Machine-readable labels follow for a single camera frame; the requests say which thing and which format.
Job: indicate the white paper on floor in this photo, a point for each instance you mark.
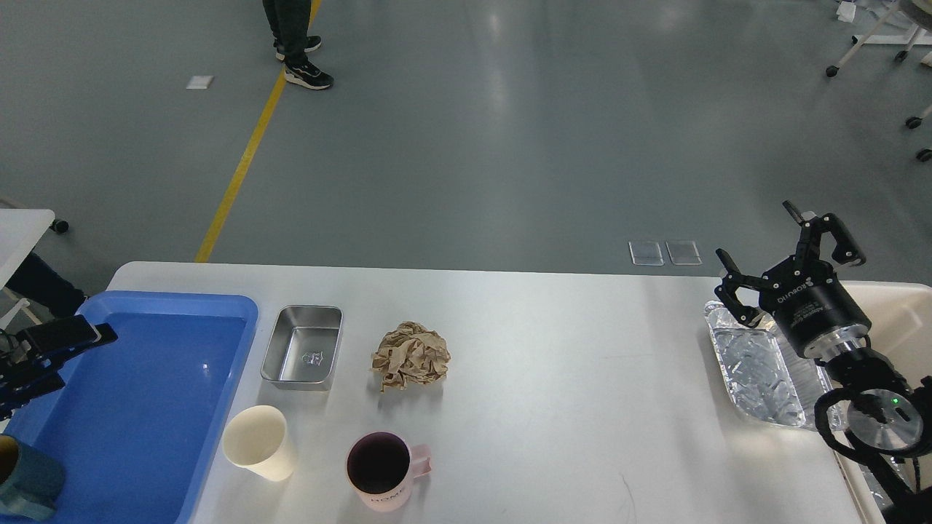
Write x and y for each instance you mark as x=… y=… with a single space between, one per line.
x=200 y=82

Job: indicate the crumpled brown paper ball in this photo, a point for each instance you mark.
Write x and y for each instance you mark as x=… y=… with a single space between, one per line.
x=410 y=354

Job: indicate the clear floor plate left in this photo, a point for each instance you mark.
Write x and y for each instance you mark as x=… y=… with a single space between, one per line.
x=646 y=253

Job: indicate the clear floor plate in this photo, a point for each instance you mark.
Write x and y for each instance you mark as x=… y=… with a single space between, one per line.
x=684 y=253
x=646 y=253

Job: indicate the aluminium foil tray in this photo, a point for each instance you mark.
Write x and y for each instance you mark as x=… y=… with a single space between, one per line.
x=762 y=374

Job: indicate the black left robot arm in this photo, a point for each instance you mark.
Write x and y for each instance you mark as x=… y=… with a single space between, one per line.
x=33 y=357

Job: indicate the standing person legs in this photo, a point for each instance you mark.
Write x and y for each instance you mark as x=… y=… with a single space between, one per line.
x=288 y=22

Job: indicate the pink mug dark inside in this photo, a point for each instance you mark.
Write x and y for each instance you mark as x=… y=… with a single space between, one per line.
x=382 y=468

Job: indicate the white side table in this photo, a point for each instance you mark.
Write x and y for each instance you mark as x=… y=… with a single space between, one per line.
x=21 y=229

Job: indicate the stainless steel rectangular tin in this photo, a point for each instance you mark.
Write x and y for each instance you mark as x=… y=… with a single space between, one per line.
x=303 y=348

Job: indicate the clear floor plate right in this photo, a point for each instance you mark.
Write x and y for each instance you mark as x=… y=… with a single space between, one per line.
x=684 y=253

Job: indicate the blue plastic tray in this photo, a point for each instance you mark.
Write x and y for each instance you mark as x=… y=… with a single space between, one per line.
x=139 y=419

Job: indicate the teal cup in tray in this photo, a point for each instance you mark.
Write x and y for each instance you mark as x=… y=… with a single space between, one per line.
x=31 y=481

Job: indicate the white wheeled cart frame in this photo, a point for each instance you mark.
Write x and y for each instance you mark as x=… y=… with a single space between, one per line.
x=918 y=13

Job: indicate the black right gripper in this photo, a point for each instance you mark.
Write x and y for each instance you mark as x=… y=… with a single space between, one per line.
x=802 y=293

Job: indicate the cream paper cup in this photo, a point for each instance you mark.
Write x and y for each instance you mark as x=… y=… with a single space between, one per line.
x=258 y=439

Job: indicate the cream plastic bin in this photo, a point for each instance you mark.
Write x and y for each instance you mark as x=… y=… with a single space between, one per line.
x=901 y=330

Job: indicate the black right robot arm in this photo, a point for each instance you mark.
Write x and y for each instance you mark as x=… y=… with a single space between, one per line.
x=873 y=415

